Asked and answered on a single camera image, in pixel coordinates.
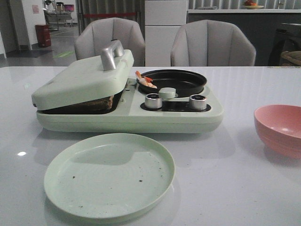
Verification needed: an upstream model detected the shrimp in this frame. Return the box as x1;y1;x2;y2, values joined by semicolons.
135;71;157;89

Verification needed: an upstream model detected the bread slice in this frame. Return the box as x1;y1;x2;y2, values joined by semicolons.
70;95;114;111

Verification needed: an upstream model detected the green breakfast maker lid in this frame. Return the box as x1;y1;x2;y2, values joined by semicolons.
32;49;134;111

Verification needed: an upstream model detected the pink bowl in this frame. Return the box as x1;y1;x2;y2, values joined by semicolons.
253;104;301;159

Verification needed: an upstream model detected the green breakfast maker base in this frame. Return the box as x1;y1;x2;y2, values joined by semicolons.
37;78;223;133

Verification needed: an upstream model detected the left silver knob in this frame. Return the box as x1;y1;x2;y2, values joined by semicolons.
144;93;162;109

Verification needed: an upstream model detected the silver knob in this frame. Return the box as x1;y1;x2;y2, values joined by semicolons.
189;94;207;111
144;93;162;109

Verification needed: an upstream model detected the black round frying pan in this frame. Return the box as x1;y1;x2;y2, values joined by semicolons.
138;69;207;97

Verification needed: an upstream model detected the right silver knob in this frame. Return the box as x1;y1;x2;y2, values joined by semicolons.
189;94;207;111

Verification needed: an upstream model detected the green round plate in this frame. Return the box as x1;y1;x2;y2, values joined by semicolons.
44;133;175;222

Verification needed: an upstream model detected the right grey armchair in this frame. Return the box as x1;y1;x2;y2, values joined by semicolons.
170;20;256;66

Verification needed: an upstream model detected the grey armchair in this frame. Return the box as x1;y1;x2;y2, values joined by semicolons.
74;17;145;66
170;20;256;66

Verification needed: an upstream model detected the white refrigerator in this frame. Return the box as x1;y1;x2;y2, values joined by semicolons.
144;0;189;67

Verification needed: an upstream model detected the left grey armchair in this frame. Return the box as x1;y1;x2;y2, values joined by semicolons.
74;17;145;66

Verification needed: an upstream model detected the red barrier belt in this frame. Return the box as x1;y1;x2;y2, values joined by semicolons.
83;12;137;18

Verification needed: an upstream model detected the red trash bin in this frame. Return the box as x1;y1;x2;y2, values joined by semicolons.
35;24;51;47

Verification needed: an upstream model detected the dark kitchen counter cabinet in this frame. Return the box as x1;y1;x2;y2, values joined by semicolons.
178;10;301;66

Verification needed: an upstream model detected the fruit plate on counter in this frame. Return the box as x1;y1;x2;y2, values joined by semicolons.
242;0;264;9

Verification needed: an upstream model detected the dark washing machine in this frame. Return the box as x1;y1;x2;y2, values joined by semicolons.
268;23;301;66

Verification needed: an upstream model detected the green pan handle knob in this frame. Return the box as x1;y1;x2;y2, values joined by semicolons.
158;87;177;99

